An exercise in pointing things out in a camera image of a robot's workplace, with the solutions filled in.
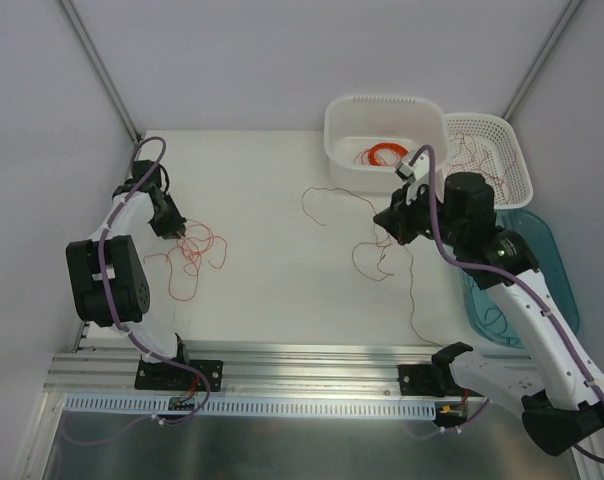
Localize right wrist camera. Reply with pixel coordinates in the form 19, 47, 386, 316
396, 152, 431, 205

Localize left aluminium frame post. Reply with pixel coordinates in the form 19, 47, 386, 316
55, 0, 142, 145

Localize coiled orange cable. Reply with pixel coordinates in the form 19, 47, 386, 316
369, 141, 414, 169

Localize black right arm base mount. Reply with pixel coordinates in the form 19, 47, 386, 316
397, 342, 473, 398

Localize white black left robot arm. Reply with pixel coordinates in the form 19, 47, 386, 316
65, 160, 192, 389

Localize white plastic tub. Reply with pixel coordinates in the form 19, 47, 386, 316
324, 95, 450, 194

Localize purple cables in tray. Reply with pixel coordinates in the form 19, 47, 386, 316
481, 304, 518, 341

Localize right aluminium frame post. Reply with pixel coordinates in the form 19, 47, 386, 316
500, 0, 585, 122

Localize white slotted cable duct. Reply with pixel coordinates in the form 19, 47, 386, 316
64, 394, 436, 421

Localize white perforated basket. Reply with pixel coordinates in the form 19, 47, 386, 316
440, 113, 533, 210

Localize teal translucent tray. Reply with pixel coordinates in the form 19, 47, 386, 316
460, 209, 580, 349

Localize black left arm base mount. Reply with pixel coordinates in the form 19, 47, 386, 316
134, 339, 224, 392

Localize orange cable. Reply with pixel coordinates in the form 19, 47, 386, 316
351, 224, 446, 347
369, 141, 414, 169

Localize aluminium frame post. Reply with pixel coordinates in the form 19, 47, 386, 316
500, 0, 585, 122
55, 0, 142, 145

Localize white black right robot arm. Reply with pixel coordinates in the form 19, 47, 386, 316
374, 173, 604, 456

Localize red cables in basket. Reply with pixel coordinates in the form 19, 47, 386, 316
446, 130, 523, 206

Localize aluminium extrusion rail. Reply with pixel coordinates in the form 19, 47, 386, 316
43, 340, 437, 399

